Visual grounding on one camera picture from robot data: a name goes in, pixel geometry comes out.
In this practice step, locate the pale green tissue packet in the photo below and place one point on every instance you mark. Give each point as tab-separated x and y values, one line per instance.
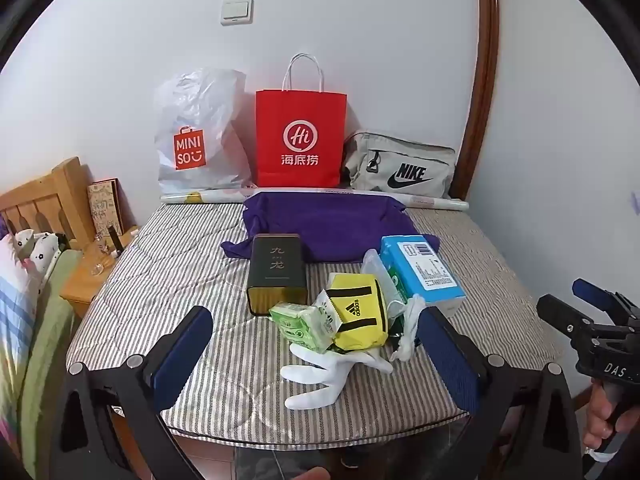
317	327

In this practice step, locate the dark green tin box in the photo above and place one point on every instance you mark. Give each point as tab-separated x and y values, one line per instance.
277	275

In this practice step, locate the white star print pillow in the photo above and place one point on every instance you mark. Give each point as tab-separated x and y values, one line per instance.
40	255

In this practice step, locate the clear plastic bag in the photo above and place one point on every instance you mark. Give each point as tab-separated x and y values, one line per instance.
372	265

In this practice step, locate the white light switch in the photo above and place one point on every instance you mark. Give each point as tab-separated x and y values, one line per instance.
237	12

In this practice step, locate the purple cloth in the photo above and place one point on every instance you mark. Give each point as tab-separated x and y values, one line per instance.
330	225

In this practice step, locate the red paper bag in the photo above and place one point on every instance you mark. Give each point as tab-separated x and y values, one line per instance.
300	110

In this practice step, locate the grey striped quilted mattress pad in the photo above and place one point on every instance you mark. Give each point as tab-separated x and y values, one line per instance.
240	360

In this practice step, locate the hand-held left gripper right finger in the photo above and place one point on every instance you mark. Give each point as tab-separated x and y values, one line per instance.
447	360

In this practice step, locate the pastel striped bed sheet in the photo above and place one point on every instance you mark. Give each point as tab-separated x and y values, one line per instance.
12	320

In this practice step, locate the person's right hand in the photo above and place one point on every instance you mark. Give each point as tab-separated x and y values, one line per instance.
597	420

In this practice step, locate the bright green tissue packet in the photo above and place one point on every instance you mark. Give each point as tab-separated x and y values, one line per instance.
285	320

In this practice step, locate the green wet wipes packet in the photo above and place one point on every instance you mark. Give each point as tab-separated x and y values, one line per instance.
400	287

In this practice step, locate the wooden headboard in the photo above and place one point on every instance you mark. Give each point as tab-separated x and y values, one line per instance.
50	200

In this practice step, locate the grey sports bag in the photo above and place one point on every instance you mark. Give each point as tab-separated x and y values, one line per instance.
425	160

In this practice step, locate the rolled white printed paper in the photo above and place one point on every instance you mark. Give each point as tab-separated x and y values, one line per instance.
440	204

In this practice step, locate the grey camouflage cloth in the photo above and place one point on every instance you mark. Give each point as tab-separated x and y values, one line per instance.
280	465

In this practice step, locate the black stick on nightstand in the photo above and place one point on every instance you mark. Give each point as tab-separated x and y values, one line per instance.
115	240

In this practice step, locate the green blanket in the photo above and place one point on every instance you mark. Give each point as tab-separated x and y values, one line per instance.
50	350

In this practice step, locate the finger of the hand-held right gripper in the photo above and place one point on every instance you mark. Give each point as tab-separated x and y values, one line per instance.
560	315
590	292

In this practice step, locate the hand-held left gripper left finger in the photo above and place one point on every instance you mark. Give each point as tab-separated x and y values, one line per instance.
182	360

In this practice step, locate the dark shoe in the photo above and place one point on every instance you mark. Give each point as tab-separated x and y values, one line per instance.
352	457

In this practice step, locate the blue tissue box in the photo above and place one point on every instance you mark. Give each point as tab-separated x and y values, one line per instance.
425	270

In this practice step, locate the clear glass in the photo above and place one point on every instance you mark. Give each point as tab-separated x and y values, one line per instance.
97	266

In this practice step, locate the white plastic shopping bag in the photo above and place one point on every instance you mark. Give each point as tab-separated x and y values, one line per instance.
200	110

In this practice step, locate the wooden nightstand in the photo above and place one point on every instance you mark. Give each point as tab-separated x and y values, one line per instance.
82	290

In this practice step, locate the patterned notebook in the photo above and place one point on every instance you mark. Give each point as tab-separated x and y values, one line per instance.
104	207

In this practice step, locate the brown wooden door frame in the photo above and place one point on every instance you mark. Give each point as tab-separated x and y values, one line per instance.
485	60

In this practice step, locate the yellow zip pouch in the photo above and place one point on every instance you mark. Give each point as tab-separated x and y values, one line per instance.
357	315

